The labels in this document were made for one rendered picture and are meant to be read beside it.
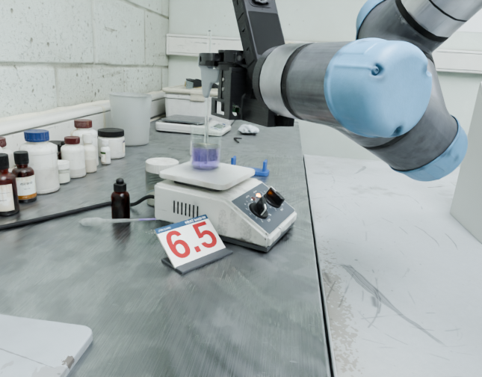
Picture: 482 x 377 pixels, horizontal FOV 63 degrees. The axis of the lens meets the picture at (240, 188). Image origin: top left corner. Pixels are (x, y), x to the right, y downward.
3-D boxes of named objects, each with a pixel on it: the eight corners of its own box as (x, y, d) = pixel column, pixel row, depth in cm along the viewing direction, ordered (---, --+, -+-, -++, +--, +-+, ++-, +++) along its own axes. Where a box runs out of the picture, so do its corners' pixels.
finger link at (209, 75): (184, 95, 60) (211, 100, 52) (184, 53, 58) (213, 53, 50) (202, 95, 61) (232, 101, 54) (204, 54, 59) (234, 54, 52)
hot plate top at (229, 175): (256, 173, 67) (257, 168, 67) (223, 191, 57) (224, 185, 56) (196, 162, 72) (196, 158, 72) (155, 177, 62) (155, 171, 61)
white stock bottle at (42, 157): (66, 188, 79) (63, 130, 75) (42, 197, 73) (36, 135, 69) (41, 183, 80) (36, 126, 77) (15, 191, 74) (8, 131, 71)
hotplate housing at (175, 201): (296, 225, 67) (301, 180, 65) (267, 256, 56) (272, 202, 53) (185, 200, 76) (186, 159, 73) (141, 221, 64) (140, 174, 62)
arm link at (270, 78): (283, 39, 36) (349, 46, 40) (257, 40, 40) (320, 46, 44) (276, 121, 38) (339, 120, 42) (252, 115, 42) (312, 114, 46)
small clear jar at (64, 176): (48, 181, 82) (46, 161, 81) (67, 178, 84) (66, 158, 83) (54, 185, 79) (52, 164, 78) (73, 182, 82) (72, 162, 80)
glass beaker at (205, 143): (201, 176, 61) (202, 125, 59) (181, 169, 65) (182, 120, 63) (231, 172, 65) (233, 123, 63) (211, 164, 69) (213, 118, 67)
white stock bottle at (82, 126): (81, 161, 99) (78, 117, 96) (103, 164, 98) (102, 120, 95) (66, 167, 93) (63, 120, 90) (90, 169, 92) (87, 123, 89)
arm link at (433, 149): (457, 85, 44) (406, 31, 38) (483, 171, 39) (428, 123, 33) (393, 118, 50) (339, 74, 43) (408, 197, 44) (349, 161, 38)
